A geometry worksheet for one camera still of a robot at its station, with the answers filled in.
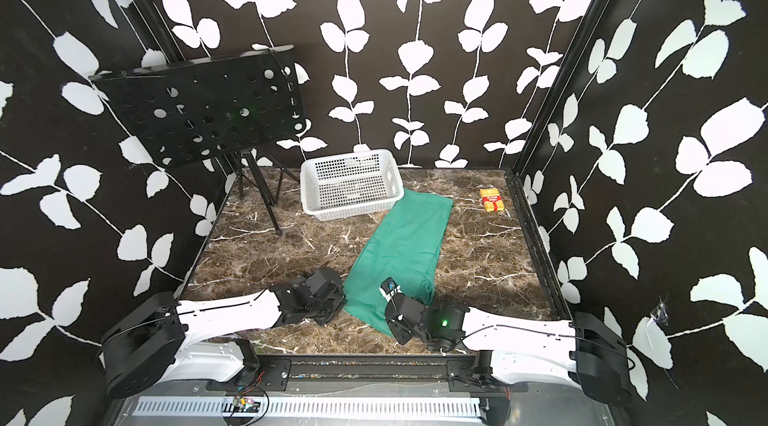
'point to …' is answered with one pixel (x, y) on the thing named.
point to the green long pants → (404, 246)
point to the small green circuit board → (244, 405)
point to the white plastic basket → (350, 185)
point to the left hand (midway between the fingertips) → (354, 296)
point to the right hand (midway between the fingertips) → (391, 313)
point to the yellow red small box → (492, 200)
